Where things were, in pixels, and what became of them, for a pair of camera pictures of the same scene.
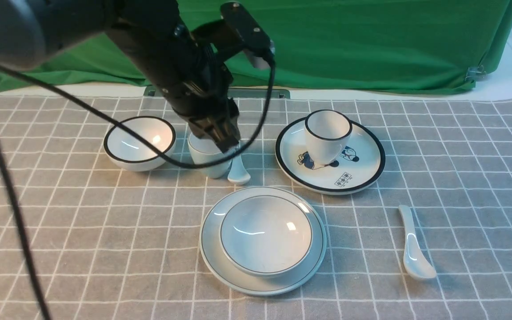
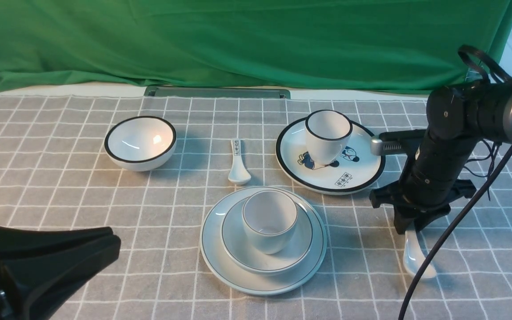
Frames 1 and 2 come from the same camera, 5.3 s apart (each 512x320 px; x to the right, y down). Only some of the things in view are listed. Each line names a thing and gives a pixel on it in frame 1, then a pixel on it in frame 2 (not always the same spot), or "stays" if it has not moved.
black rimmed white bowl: x=126 y=152 stays
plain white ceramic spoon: x=417 y=262 stays
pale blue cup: x=203 y=150 -> x=270 y=218
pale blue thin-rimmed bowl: x=266 y=236 stays
